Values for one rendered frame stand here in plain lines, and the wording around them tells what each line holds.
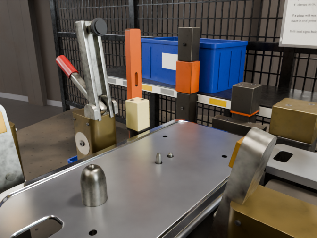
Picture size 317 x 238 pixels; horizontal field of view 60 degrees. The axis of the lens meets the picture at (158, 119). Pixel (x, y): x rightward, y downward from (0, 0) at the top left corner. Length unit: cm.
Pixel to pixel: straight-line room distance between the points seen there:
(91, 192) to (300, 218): 23
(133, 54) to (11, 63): 442
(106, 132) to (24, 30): 396
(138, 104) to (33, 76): 399
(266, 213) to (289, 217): 2
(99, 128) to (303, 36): 60
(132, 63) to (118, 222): 33
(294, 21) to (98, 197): 70
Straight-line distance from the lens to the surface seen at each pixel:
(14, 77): 495
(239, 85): 64
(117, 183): 40
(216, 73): 76
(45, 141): 134
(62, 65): 58
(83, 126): 53
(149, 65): 92
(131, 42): 56
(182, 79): 73
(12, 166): 46
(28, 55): 446
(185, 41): 72
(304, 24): 87
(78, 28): 50
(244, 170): 27
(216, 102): 73
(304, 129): 57
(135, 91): 58
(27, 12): 435
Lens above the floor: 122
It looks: 20 degrees down
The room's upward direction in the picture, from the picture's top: straight up
